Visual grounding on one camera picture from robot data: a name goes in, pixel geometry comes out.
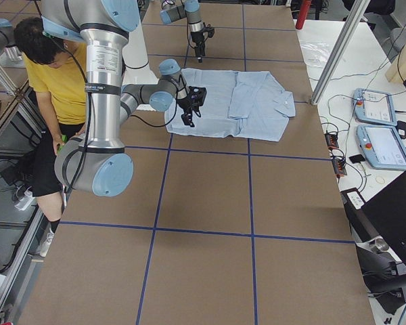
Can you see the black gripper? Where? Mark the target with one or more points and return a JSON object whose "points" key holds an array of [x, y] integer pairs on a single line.
{"points": [[187, 105], [196, 39]]}

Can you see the light blue button-up shirt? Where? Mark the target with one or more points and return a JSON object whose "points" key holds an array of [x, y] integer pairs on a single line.
{"points": [[240, 104]]}

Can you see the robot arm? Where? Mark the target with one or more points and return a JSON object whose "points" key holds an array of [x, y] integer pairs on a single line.
{"points": [[96, 160], [172, 11]]}

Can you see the clear plastic packaging bag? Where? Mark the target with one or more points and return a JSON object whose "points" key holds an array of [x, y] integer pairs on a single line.
{"points": [[316, 56]]}

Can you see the red fire extinguisher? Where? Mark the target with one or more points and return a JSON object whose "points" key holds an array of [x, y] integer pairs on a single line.
{"points": [[302, 15]]}

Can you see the person in yellow shirt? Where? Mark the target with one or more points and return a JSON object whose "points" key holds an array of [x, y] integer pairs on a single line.
{"points": [[54, 67]]}

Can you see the light blue teach pendant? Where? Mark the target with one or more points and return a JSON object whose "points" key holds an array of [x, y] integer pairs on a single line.
{"points": [[375, 107], [382, 147]]}

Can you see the black monitor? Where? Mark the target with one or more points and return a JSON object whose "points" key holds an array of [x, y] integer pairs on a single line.
{"points": [[387, 213]]}

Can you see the aluminium frame post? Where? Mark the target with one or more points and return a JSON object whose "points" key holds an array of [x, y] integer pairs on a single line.
{"points": [[347, 32]]}

